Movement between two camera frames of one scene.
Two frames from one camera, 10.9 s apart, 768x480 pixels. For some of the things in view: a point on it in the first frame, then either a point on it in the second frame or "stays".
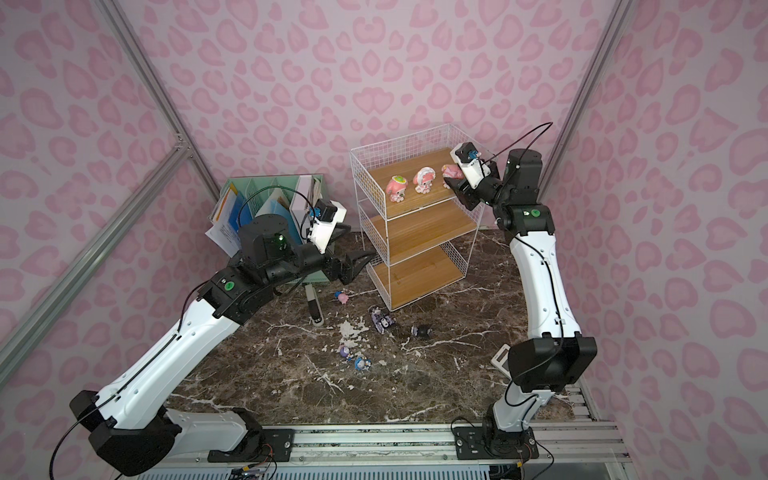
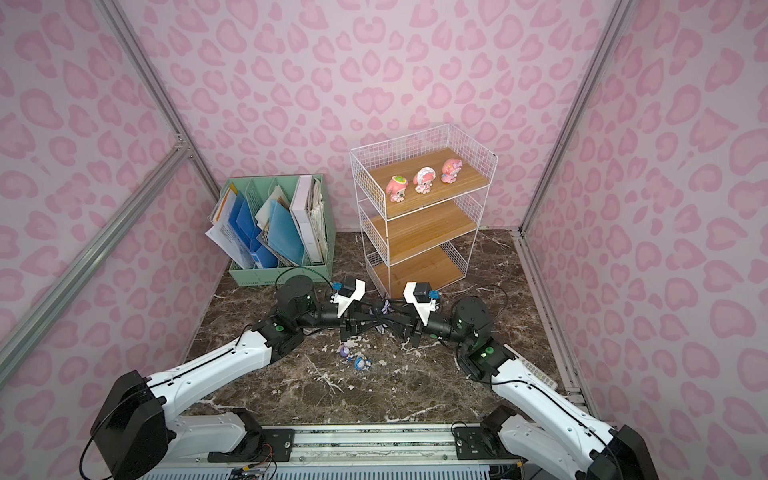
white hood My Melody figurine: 423,179 stays
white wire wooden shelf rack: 418,236 stays
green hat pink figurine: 396,188 stays
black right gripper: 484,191 → 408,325
